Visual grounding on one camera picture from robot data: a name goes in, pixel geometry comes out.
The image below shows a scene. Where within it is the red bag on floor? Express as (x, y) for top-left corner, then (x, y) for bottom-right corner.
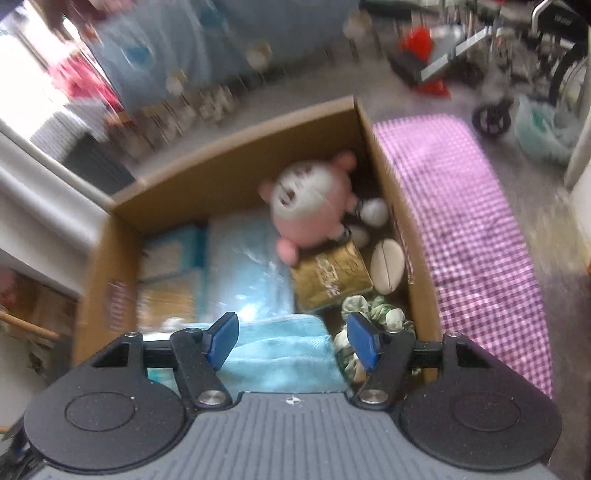
(392, 27), (451, 98)

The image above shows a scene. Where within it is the black seat wooden chair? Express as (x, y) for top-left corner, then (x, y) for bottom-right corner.
(0, 311), (60, 342)

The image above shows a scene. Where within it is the purple checkered tablecloth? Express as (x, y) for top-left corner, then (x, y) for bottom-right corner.
(374, 114), (553, 396)

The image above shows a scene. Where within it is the teal towel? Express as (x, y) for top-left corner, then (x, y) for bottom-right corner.
(216, 313), (351, 396)

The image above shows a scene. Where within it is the cotton swab plastic pack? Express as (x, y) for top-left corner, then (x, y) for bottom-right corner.
(136, 268), (206, 333)

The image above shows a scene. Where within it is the teal plastic bag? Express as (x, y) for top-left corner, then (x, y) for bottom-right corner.
(513, 96), (582, 167)

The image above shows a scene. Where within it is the blue rectangular carton box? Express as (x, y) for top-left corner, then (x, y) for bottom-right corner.
(138, 224), (206, 281)

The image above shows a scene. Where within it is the brown cardboard box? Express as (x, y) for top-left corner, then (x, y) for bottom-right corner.
(71, 97), (443, 365)

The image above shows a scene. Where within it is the pink white plush toy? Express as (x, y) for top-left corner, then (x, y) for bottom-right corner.
(259, 151), (389, 267)

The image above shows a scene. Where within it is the green floral scrunchie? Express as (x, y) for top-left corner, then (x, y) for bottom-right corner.
(334, 295), (417, 384)

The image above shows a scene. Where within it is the white curtain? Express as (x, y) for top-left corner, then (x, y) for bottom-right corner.
(1, 124), (112, 296)

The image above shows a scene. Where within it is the polka dot cloth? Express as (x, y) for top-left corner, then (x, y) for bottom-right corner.
(30, 99), (108, 163)

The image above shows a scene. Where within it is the blue face mask pack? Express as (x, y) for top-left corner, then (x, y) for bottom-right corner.
(206, 209), (294, 323)

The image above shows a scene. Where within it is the blue patterned hanging blanket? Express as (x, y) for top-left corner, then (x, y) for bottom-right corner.
(88, 1), (358, 111)

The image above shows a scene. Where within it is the wheelchair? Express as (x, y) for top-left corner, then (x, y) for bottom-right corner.
(399, 1), (590, 139)

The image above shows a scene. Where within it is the gold tissue pack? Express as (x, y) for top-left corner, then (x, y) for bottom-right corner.
(290, 241), (374, 312)

